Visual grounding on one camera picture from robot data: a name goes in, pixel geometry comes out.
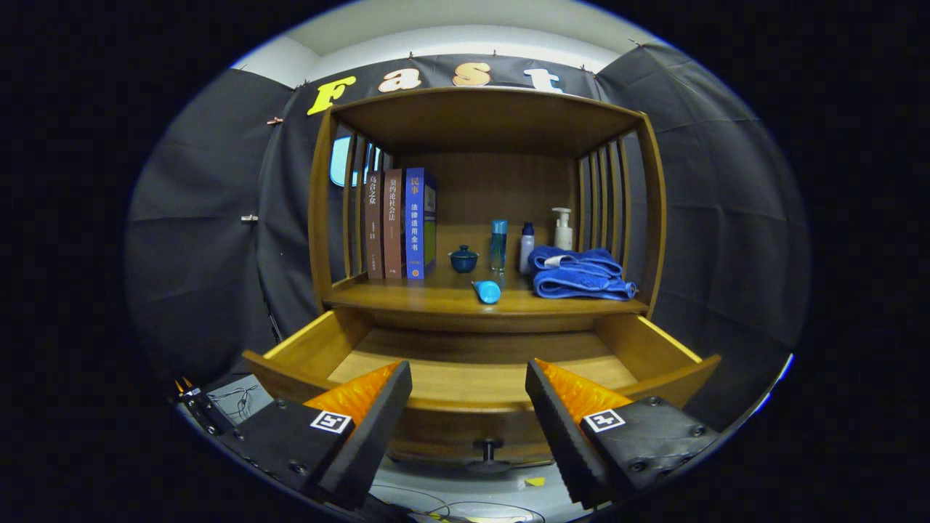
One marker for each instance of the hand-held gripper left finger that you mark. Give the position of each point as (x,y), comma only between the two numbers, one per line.
(374,436)

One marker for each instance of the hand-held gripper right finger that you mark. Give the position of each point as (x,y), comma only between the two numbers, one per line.
(563,436)

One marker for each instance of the wooden drawer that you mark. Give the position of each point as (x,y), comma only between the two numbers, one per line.
(465,378)

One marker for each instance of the blue white cosmetic tube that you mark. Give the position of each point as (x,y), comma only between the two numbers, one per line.
(488,292)

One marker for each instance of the wooden countertop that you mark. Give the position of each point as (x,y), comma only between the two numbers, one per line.
(436,294)

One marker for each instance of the wooden cabinet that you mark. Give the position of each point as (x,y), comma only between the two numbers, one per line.
(494,181)

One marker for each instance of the blue folded towel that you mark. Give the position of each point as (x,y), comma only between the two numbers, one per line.
(581,280)

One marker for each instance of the white bottle with blue cap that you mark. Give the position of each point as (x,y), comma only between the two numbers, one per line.
(526,254)

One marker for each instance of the blue lidded teacup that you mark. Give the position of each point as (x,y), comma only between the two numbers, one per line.
(463,260)

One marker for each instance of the clear blue bottle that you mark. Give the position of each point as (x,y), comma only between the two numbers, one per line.
(498,247)

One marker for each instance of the white pump bottle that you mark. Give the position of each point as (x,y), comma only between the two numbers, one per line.
(563,236)

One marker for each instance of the dark brown book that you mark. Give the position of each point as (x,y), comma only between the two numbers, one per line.
(373,232)

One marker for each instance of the light brown book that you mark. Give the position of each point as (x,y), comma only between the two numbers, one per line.
(394,232)

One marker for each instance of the blue book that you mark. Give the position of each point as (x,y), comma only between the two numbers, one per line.
(415,232)

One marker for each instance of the black backdrop cloth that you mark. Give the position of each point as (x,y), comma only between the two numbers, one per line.
(203,240)

